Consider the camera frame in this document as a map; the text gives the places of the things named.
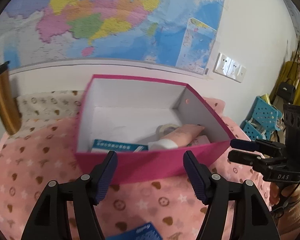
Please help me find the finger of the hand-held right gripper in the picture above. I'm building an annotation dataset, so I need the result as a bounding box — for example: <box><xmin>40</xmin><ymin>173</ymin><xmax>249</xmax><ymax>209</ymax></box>
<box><xmin>230</xmin><ymin>139</ymin><xmax>287</xmax><ymax>156</ymax></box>
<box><xmin>227</xmin><ymin>150</ymin><xmax>278</xmax><ymax>172</ymax></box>

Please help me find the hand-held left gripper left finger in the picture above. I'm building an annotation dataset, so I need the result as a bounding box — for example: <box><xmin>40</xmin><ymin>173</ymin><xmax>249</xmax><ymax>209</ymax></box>
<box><xmin>21</xmin><ymin>151</ymin><xmax>118</xmax><ymax>240</ymax></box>

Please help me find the pink tube green label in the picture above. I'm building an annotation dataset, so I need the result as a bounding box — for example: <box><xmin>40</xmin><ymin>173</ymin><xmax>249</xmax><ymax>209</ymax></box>
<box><xmin>187</xmin><ymin>135</ymin><xmax>211</xmax><ymax>147</ymax></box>

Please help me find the person's right hand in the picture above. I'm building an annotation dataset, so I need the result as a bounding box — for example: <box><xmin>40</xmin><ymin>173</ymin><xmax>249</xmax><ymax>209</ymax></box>
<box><xmin>268</xmin><ymin>181</ymin><xmax>300</xmax><ymax>205</ymax></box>

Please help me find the pink patterned blanket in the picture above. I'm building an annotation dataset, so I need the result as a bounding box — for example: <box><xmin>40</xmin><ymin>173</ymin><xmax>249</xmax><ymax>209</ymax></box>
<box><xmin>0</xmin><ymin>97</ymin><xmax>273</xmax><ymax>240</ymax></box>

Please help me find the white wall socket panel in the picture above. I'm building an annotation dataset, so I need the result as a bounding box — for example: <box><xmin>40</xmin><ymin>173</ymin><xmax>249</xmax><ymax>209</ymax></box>
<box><xmin>213</xmin><ymin>52</ymin><xmax>247</xmax><ymax>82</ymax></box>

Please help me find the black handbag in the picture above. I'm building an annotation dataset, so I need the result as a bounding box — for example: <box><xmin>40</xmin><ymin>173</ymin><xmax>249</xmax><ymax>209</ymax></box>
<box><xmin>276</xmin><ymin>78</ymin><xmax>297</xmax><ymax>98</ymax></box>

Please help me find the blue white medicine box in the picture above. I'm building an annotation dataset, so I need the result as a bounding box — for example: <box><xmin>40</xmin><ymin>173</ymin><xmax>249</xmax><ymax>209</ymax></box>
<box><xmin>91</xmin><ymin>139</ymin><xmax>149</xmax><ymax>153</ymax></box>

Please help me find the large peach tube white cap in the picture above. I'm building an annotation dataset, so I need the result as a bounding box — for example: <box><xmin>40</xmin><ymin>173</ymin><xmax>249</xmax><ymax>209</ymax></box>
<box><xmin>148</xmin><ymin>125</ymin><xmax>206</xmax><ymax>152</ymax></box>

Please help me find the colourful wall map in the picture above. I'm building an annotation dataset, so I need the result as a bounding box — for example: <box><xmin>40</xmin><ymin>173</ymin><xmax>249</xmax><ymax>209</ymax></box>
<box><xmin>0</xmin><ymin>0</ymin><xmax>228</xmax><ymax>77</ymax></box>

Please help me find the white wall paper sheet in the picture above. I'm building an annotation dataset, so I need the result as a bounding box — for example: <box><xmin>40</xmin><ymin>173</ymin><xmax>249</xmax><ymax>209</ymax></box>
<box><xmin>280</xmin><ymin>0</ymin><xmax>300</xmax><ymax>37</ymax></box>

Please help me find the person's right forearm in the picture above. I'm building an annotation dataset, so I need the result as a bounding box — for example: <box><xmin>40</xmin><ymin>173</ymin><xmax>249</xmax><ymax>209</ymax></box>
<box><xmin>272</xmin><ymin>184</ymin><xmax>300</xmax><ymax>240</ymax></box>

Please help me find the pink cardboard box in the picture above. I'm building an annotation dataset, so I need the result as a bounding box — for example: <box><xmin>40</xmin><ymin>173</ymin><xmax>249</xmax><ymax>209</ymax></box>
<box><xmin>74</xmin><ymin>74</ymin><xmax>236</xmax><ymax>183</ymax></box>

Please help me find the white tape roll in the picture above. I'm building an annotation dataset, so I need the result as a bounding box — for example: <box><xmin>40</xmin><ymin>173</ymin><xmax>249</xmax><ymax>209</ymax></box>
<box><xmin>156</xmin><ymin>124</ymin><xmax>183</xmax><ymax>140</ymax></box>

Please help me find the cream patterned blanket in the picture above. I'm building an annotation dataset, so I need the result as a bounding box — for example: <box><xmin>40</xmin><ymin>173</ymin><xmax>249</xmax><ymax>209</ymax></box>
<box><xmin>16</xmin><ymin>90</ymin><xmax>83</xmax><ymax>135</ymax></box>

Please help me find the blue perforated plastic basket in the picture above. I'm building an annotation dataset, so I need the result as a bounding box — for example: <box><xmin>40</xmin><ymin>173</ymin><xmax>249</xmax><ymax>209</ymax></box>
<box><xmin>242</xmin><ymin>119</ymin><xmax>273</xmax><ymax>141</ymax></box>
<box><xmin>252</xmin><ymin>96</ymin><xmax>283</xmax><ymax>131</ymax></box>

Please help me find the gold metal tumbler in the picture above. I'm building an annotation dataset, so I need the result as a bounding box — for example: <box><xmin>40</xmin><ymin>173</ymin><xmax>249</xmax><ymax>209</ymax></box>
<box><xmin>0</xmin><ymin>61</ymin><xmax>22</xmax><ymax>135</ymax></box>

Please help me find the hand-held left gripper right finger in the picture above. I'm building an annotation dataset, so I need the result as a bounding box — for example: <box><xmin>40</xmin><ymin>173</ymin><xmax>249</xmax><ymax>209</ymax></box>
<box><xmin>183</xmin><ymin>151</ymin><xmax>281</xmax><ymax>240</ymax></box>

